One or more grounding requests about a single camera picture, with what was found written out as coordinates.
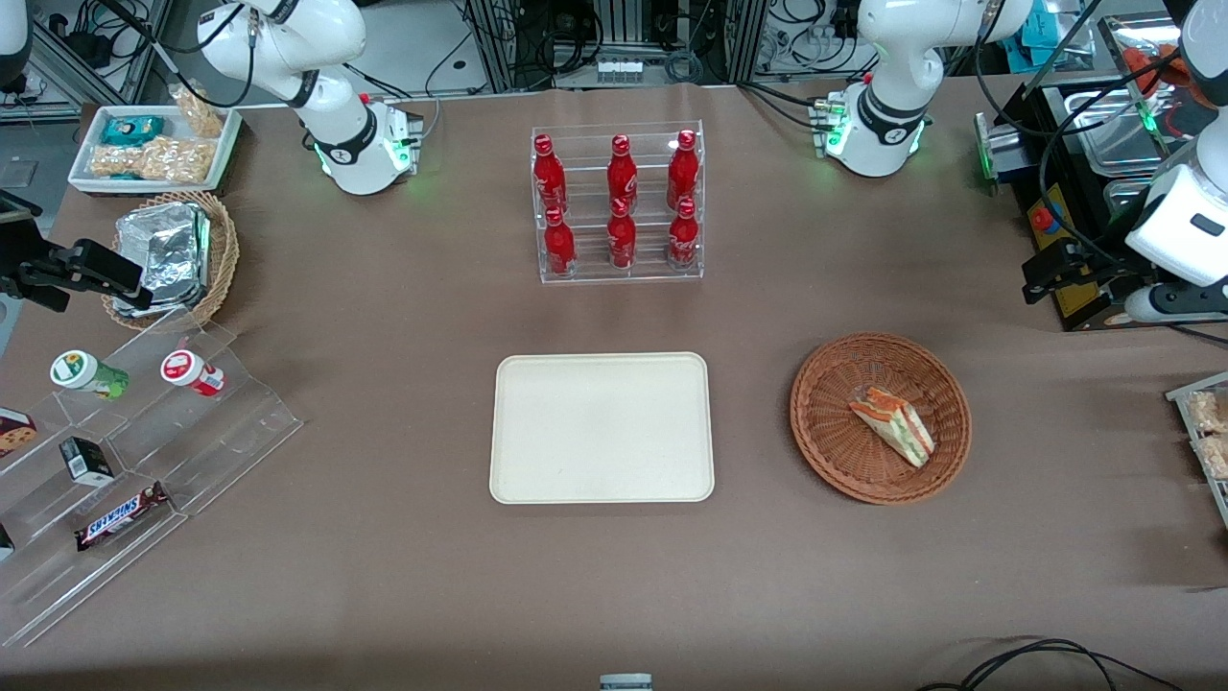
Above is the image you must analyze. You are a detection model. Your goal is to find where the brown cookie box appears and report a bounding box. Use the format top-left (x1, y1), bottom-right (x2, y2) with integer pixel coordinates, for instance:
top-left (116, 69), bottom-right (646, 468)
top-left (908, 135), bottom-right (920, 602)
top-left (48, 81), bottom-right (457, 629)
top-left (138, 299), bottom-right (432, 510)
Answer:
top-left (0, 408), bottom-right (38, 461)

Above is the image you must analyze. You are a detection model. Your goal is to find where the black floor cable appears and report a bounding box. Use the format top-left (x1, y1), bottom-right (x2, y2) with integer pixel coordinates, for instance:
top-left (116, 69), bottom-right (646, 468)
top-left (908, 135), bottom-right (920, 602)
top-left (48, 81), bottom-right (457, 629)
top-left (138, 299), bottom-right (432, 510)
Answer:
top-left (916, 637), bottom-right (1187, 691)

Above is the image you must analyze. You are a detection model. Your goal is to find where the clear acrylic bottle rack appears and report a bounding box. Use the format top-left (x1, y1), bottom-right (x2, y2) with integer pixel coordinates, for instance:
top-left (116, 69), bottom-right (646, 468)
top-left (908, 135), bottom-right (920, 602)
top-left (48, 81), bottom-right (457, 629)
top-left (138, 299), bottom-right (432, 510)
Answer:
top-left (531, 120), bottom-right (704, 284)

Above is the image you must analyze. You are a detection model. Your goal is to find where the round brown wicker basket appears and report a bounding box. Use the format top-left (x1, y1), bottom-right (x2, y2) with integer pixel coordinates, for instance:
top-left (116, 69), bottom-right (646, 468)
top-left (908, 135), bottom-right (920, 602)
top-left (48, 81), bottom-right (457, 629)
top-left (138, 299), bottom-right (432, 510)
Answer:
top-left (790, 332), bottom-right (973, 506)

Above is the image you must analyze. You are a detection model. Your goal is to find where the brown snickers bar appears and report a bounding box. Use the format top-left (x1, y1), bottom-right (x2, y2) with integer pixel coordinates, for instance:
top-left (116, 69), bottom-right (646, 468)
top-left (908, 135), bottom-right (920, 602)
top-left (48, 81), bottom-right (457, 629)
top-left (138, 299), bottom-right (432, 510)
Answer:
top-left (75, 482), bottom-right (171, 553)

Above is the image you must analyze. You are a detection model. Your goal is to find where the clear bag of nuts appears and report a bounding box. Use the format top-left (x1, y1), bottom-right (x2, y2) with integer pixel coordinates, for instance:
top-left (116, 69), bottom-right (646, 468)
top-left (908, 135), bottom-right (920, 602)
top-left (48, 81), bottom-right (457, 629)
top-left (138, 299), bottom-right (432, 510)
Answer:
top-left (170, 83), bottom-right (227, 139)
top-left (139, 136), bottom-right (215, 184)
top-left (89, 144), bottom-right (145, 179)

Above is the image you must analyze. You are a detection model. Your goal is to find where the white tray with snack bags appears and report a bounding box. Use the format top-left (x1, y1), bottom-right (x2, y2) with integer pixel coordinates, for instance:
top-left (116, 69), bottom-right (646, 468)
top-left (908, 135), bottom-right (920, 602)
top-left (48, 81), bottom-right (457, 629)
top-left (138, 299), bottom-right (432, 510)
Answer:
top-left (1165, 371), bottom-right (1228, 530)

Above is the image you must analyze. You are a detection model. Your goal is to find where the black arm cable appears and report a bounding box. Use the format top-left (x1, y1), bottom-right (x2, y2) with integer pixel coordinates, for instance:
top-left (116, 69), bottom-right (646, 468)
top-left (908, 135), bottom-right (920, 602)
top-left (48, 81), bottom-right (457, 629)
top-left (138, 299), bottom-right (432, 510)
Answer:
top-left (1039, 53), bottom-right (1183, 262)

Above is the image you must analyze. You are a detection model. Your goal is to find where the green lidded drink cup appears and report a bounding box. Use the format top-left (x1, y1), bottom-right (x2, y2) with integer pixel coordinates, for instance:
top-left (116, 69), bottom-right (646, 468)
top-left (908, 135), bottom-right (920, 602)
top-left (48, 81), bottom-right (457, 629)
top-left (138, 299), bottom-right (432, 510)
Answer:
top-left (50, 349), bottom-right (130, 402)

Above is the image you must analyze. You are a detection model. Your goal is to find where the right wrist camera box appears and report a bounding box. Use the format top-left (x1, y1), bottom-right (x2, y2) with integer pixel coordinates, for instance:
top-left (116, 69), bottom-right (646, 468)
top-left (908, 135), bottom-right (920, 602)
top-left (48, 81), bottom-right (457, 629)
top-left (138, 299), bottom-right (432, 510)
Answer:
top-left (17, 238), bottom-right (155, 314)

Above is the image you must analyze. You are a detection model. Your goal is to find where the foil wrapped package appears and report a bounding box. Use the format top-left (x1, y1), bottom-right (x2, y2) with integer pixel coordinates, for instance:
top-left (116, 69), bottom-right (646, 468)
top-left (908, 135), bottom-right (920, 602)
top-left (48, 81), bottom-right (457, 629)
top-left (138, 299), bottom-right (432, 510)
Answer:
top-left (112, 203), bottom-right (213, 319)

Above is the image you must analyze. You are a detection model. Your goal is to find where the light wicker basket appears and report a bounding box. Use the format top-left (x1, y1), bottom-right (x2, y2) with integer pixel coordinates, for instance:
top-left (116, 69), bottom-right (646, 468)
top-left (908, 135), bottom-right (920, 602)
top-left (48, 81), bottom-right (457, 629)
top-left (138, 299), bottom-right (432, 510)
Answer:
top-left (101, 190), bottom-right (241, 333)

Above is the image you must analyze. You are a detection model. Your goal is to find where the red cola bottle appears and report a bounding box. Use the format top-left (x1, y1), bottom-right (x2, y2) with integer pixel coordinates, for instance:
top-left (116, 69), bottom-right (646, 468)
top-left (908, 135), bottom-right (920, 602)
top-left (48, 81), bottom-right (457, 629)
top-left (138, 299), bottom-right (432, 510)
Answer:
top-left (667, 130), bottom-right (699, 210)
top-left (607, 199), bottom-right (638, 271)
top-left (544, 206), bottom-right (577, 278)
top-left (606, 134), bottom-right (639, 214)
top-left (532, 134), bottom-right (568, 214)
top-left (669, 198), bottom-right (700, 271)

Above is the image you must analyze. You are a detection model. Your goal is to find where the beige rectangular tray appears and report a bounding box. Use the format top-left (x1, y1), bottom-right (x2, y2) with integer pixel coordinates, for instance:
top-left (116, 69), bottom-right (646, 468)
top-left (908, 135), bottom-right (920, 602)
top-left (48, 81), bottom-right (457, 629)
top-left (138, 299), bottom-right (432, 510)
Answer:
top-left (489, 352), bottom-right (716, 505)

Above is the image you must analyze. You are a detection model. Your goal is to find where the clear acrylic step display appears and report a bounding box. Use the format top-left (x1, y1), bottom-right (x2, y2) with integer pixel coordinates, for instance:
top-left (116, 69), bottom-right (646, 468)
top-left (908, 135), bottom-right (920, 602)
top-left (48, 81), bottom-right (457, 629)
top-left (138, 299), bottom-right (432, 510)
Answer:
top-left (0, 307), bottom-right (305, 649)

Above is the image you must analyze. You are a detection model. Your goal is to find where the small black carton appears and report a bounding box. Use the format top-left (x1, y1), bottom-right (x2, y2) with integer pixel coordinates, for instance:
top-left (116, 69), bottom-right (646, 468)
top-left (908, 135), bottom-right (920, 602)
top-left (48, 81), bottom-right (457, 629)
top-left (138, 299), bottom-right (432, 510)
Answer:
top-left (59, 437), bottom-right (115, 487)

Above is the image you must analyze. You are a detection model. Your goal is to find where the red lidded drink cup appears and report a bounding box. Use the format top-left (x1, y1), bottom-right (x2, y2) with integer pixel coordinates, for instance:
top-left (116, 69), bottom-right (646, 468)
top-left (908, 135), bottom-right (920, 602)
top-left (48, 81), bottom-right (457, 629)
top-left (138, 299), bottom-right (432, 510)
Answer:
top-left (160, 349), bottom-right (227, 398)

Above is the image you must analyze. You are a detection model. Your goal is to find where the triangle sandwich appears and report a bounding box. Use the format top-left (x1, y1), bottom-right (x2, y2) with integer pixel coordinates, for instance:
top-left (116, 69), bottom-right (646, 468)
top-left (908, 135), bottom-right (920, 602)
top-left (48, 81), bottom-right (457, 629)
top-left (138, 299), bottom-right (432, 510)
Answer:
top-left (849, 386), bottom-right (936, 469)

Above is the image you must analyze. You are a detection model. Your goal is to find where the steel food pan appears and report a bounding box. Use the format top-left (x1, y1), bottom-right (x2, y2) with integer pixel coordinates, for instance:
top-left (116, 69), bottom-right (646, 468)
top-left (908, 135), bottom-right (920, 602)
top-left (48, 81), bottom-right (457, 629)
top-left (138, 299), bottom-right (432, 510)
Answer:
top-left (1067, 86), bottom-right (1195, 179)

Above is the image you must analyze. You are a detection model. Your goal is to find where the metal bracket with green light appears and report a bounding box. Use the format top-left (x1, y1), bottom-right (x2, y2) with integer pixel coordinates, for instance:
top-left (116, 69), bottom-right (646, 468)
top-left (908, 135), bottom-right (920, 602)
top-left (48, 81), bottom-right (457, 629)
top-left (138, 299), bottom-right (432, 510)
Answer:
top-left (974, 112), bottom-right (1029, 185)

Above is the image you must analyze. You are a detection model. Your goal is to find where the teal snack packet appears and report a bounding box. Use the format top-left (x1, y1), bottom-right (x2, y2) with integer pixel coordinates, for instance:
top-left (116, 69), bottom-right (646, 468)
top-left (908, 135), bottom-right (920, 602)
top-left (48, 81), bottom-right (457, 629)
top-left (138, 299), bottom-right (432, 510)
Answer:
top-left (101, 115), bottom-right (166, 148)

